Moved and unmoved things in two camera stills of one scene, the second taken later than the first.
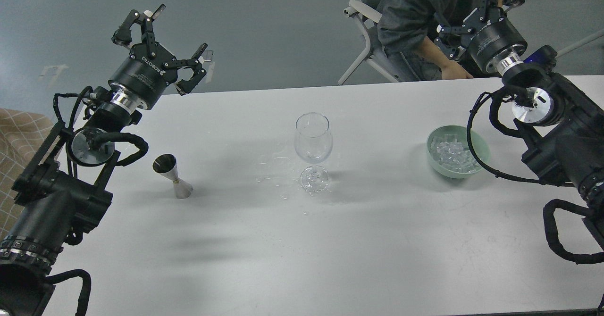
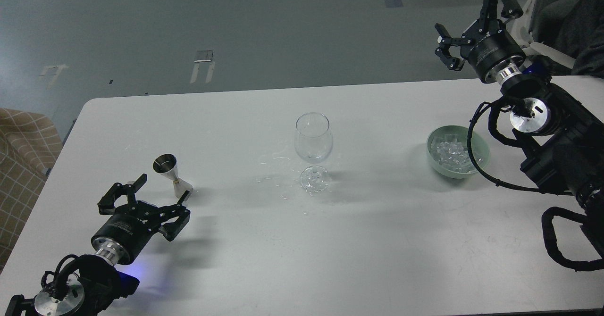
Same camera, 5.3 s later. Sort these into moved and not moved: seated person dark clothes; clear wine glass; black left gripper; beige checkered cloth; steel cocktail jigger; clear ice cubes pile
Moved: black left gripper; seated person dark clothes
Not moved: clear ice cubes pile; clear wine glass; beige checkered cloth; steel cocktail jigger
